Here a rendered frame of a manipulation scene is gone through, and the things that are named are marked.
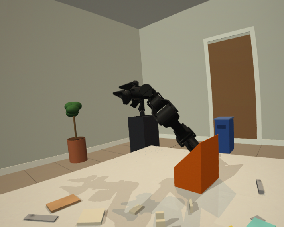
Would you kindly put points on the teal block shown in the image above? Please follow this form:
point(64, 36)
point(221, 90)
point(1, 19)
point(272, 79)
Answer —
point(259, 223)

